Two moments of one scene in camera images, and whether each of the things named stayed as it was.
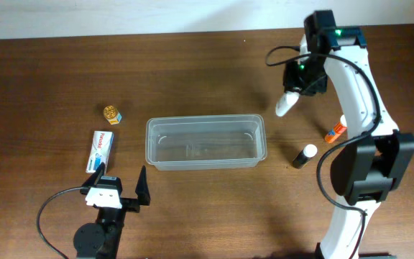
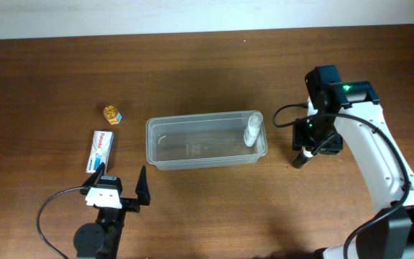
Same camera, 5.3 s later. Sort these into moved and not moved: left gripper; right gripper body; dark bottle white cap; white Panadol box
Moved: right gripper body
Not moved: dark bottle white cap; white Panadol box; left gripper
